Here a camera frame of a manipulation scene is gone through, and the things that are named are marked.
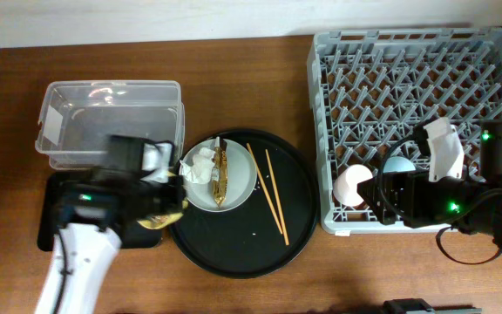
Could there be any blue plastic cup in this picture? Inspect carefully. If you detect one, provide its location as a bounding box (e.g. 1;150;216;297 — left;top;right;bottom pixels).
383;156;416;174

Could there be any brown gold snack wrapper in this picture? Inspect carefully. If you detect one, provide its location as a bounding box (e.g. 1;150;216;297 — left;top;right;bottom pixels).
211;137;227;208

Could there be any black device at bottom edge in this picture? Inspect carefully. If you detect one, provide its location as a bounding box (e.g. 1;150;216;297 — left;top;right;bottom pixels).
382;298;483;314

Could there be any grey round plate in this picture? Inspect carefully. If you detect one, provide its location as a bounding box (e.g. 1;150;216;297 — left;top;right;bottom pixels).
181;137;257;213

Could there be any pink plastic cup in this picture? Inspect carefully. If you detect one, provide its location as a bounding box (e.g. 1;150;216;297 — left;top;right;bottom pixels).
333;165;373;207

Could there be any black rectangular tray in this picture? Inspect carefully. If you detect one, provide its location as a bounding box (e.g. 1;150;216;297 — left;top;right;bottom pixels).
37;170;162;252

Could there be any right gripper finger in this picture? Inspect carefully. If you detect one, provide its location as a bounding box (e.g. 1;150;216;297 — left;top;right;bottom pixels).
357;176;384;199
363;199;385;224

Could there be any wooden chopstick left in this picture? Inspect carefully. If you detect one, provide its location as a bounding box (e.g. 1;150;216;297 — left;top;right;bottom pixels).
246;143;283;235

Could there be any clear plastic bin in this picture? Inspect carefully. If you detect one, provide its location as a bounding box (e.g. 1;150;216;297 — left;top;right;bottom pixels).
35;80;185;171

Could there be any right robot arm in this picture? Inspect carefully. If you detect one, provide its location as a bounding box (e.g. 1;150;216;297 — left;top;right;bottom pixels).
357;118;502;256

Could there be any black round tray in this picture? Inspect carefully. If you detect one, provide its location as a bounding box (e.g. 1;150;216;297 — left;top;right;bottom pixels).
169;129;320;279

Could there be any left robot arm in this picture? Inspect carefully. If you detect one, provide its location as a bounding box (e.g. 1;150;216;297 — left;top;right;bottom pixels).
36;135;187;313

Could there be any grey dishwasher rack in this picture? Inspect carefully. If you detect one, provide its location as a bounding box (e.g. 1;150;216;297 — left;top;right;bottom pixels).
307;28;502;236

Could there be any wooden chopstick right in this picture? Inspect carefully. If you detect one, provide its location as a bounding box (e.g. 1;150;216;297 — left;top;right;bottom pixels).
265;149;289;246

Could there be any crumpled white napkin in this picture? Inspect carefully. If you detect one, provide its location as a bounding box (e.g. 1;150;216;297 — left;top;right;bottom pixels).
180;147;215;184

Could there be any wooden chopstick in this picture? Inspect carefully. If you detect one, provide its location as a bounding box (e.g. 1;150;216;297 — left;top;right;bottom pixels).
246;143;283;235
265;149;289;246

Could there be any yellow bowl with food scraps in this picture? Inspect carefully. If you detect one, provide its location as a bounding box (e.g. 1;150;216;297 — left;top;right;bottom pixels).
137;199;189;230

